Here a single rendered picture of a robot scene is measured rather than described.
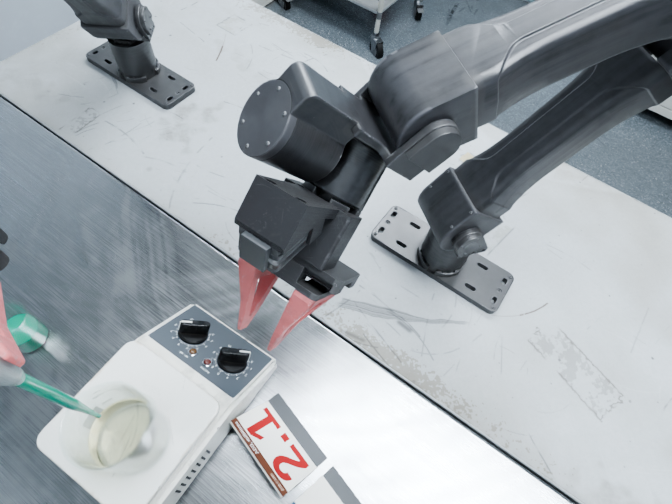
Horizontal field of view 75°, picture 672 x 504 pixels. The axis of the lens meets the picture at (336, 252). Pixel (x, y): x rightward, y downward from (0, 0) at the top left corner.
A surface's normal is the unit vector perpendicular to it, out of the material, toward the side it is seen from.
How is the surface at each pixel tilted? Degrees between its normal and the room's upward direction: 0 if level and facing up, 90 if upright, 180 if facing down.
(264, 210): 40
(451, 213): 54
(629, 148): 0
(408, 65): 21
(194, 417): 0
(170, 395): 0
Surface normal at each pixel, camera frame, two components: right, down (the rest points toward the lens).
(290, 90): -0.64, -0.18
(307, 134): 0.66, 0.36
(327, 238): -0.30, 0.05
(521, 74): 0.45, 0.72
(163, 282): 0.08, -0.51
